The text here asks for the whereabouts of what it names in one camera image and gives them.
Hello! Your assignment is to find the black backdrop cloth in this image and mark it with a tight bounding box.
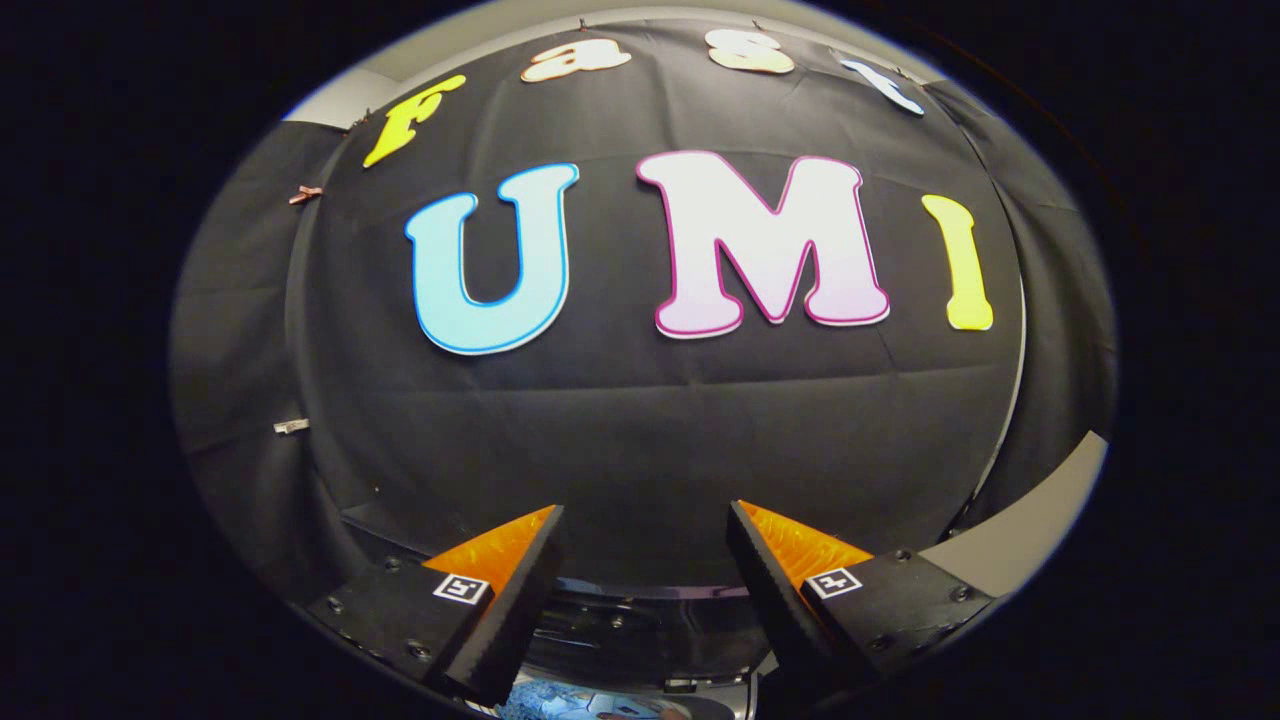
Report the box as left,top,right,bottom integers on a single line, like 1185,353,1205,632
168,15,1119,611

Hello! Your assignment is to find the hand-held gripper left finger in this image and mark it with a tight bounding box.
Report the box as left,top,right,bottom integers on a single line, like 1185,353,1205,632
305,505,566,709

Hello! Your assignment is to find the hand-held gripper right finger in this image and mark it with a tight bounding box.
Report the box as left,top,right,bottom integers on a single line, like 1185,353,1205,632
725,500,997,703

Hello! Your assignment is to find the light blue shirt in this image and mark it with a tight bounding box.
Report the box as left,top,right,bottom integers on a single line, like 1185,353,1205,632
497,676,691,720

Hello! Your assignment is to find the grey washing machine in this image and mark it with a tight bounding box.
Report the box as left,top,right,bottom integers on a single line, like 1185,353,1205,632
340,430,1109,720

